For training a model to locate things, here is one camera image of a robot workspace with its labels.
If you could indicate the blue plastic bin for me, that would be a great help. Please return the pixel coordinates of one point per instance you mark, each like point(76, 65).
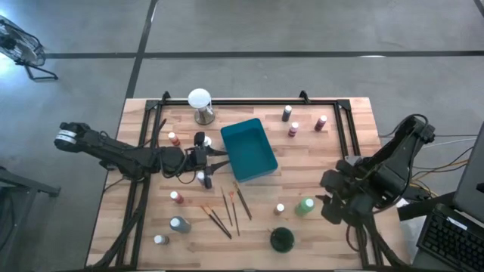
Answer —
point(248, 151)

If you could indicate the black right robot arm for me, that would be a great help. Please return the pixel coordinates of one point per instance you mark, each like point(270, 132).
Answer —
point(389, 170)

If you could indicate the dark red paint bottle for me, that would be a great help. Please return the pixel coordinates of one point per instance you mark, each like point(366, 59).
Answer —
point(319, 125)

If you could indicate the paintbrush with tan bristles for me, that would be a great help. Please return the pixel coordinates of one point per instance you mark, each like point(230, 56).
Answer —
point(244, 204)

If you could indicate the pink paint bottle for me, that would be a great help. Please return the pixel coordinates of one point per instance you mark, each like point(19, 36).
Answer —
point(292, 131)

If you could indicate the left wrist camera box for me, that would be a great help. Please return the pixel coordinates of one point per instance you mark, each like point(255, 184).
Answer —
point(199, 138)

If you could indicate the dark grey metal stand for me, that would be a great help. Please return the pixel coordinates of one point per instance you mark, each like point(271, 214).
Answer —
point(22, 185)

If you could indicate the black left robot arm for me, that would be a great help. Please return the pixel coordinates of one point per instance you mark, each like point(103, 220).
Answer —
point(113, 151)

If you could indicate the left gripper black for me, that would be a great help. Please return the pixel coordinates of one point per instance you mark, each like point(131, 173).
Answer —
point(196, 158)

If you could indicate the grey laptop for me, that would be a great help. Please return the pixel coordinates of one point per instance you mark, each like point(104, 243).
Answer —
point(470, 177)

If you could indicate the yellow paint bottle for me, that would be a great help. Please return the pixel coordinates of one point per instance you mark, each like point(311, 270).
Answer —
point(278, 211)

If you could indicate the large grey paint bottle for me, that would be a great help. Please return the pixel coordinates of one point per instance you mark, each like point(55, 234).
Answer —
point(183, 225)

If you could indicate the small white-capped paint bottle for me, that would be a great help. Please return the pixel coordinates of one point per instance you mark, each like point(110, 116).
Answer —
point(165, 240)

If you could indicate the dark green plastic cup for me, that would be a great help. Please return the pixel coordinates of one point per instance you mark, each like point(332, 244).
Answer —
point(282, 240)

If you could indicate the black metal bar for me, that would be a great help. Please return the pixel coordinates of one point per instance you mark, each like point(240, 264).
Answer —
point(423, 207)

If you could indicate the large green paint bottle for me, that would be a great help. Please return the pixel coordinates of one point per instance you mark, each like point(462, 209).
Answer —
point(301, 209)

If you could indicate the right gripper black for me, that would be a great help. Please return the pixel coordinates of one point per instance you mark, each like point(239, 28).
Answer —
point(353, 208)

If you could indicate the black keyboard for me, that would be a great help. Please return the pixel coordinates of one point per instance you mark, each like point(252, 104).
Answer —
point(450, 242)

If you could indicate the dark blue paint bottle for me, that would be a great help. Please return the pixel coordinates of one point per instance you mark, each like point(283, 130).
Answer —
point(286, 115)

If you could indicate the paintbrush with orange flat bristles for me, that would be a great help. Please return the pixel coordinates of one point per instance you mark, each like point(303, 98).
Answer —
point(235, 215)

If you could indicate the purple paint bottle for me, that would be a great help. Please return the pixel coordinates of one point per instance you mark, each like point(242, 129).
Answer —
point(207, 183)

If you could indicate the black floor fan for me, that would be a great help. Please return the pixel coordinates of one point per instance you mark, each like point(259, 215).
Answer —
point(19, 45)

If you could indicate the orange paint bottle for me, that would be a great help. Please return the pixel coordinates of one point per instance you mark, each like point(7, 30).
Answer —
point(175, 140)

